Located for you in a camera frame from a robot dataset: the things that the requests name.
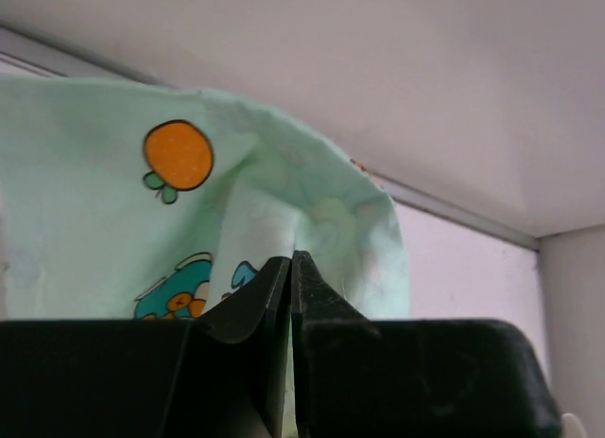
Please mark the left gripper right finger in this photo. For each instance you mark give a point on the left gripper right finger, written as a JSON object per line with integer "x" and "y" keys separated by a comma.
{"x": 356, "y": 377}

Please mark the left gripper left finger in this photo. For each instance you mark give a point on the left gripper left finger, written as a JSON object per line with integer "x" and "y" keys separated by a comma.
{"x": 220, "y": 375}

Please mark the green cartoon print cloth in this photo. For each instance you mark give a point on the green cartoon print cloth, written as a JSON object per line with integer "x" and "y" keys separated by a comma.
{"x": 123, "y": 200}

